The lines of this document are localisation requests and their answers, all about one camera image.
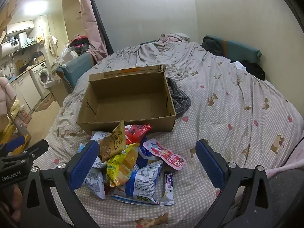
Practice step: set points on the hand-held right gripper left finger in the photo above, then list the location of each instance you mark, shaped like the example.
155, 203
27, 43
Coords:
83, 166

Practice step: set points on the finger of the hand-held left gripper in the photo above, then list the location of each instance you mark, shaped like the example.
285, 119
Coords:
35, 148
14, 143

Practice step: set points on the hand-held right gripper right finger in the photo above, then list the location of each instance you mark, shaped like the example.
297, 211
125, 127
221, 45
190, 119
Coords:
211, 166

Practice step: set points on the small pale snack packet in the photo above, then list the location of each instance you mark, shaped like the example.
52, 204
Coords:
99, 136

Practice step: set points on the tan snack packet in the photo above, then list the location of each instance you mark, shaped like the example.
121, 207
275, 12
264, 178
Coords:
111, 144

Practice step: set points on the yellow snack packet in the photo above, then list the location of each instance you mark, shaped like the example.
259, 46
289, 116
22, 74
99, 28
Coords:
122, 166

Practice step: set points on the blue white snack packet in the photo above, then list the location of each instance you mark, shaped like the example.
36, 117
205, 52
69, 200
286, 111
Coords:
142, 182

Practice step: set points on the brown cardboard box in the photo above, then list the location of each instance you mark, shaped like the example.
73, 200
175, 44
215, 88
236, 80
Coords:
133, 99

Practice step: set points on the person's left hand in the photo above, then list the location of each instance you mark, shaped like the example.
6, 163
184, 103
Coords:
14, 199

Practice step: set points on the pink printed box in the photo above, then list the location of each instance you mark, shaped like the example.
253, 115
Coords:
23, 115

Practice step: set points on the checked bed blanket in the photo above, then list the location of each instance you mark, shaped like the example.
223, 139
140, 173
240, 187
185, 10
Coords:
225, 123

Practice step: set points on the pink white drink pouch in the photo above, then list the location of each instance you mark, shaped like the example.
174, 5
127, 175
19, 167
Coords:
166, 155

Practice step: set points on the patterned floor mat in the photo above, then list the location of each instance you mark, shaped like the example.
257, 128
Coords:
45, 102

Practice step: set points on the small white bar packet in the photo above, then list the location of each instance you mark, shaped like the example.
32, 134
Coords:
167, 187

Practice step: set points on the white base cabinet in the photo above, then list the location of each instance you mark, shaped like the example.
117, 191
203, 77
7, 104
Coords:
23, 90

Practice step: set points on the dark blue snack packet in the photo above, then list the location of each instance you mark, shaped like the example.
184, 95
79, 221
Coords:
142, 160

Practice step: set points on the white plastic basin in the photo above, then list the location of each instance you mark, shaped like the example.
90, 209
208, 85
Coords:
48, 84

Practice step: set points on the white washing machine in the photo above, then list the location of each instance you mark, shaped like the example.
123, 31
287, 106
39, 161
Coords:
40, 76

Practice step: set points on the pink cloth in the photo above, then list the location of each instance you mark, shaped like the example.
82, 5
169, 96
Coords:
293, 161

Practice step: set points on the white water heater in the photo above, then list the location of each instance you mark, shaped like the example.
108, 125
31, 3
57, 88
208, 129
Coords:
10, 46

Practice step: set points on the white storage box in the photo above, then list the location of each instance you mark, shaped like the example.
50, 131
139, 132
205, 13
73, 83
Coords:
70, 56

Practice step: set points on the white cylindrical appliance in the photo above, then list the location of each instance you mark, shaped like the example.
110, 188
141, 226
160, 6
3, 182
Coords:
22, 39

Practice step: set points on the white cloth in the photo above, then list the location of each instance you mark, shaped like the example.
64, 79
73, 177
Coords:
239, 65

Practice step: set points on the black clothes heap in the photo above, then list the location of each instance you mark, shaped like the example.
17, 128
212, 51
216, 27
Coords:
211, 45
254, 70

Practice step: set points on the hanging beige towel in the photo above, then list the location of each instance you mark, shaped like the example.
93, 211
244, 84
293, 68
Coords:
51, 44

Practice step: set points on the pile of clothes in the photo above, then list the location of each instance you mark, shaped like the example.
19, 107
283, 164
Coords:
79, 43

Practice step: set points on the pink curtain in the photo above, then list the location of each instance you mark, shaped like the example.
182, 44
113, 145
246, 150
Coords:
92, 28

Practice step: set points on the pink crumpled sheet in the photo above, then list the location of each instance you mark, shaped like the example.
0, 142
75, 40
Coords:
171, 38

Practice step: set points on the black pole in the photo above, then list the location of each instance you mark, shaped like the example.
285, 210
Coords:
99, 21

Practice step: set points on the white wall cabinet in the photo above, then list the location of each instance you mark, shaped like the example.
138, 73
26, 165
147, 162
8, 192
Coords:
20, 26

